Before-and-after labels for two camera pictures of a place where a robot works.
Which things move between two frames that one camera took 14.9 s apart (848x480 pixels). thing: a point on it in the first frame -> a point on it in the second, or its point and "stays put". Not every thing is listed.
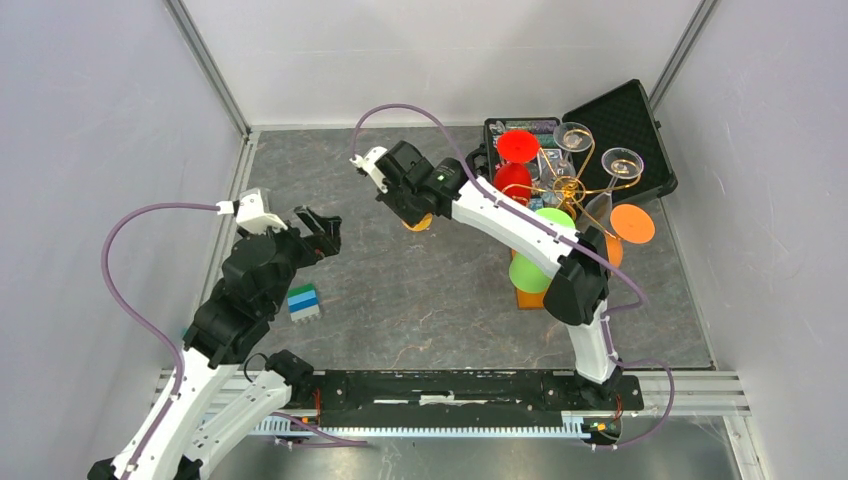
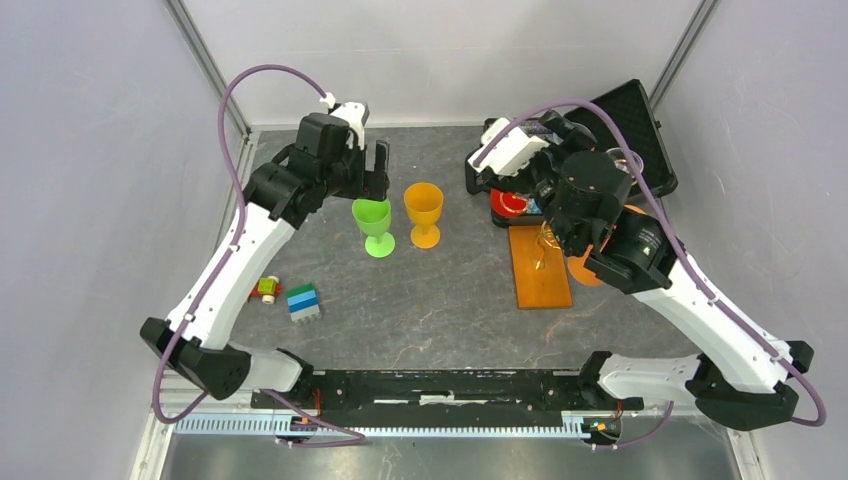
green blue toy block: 303,303 stays put
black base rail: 462,398 stays put
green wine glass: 525,275 -> 375,217
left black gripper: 324,240 -> 369,184
